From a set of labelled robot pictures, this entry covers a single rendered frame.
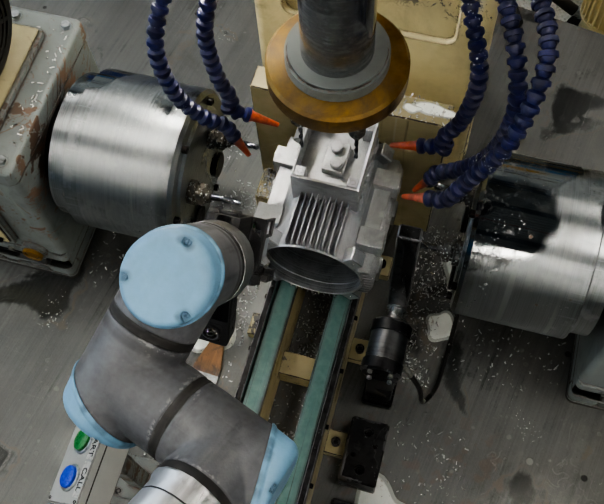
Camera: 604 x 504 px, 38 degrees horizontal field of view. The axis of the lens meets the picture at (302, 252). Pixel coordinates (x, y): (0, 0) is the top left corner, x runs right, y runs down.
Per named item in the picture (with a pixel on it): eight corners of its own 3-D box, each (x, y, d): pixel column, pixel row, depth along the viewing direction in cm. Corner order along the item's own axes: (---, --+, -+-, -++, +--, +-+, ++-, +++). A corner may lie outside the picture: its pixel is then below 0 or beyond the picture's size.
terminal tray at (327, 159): (312, 132, 133) (310, 105, 127) (379, 147, 132) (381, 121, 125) (290, 199, 128) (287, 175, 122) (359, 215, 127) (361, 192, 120)
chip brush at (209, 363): (216, 308, 151) (216, 306, 150) (243, 316, 150) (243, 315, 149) (171, 418, 143) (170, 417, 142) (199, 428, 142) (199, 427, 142)
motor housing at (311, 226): (290, 175, 148) (284, 113, 130) (399, 201, 145) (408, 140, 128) (256, 280, 140) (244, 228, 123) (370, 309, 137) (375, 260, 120)
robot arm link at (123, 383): (126, 475, 80) (191, 363, 78) (33, 404, 83) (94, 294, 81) (171, 452, 89) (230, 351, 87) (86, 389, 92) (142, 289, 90)
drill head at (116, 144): (59, 107, 156) (12, 14, 133) (254, 149, 151) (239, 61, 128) (3, 228, 146) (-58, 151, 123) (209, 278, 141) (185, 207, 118)
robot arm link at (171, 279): (92, 301, 79) (144, 206, 77) (140, 284, 91) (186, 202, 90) (178, 356, 78) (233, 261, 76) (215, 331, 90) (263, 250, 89)
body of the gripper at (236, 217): (279, 218, 105) (257, 223, 93) (265, 286, 106) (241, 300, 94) (219, 204, 106) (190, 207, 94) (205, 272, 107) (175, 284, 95)
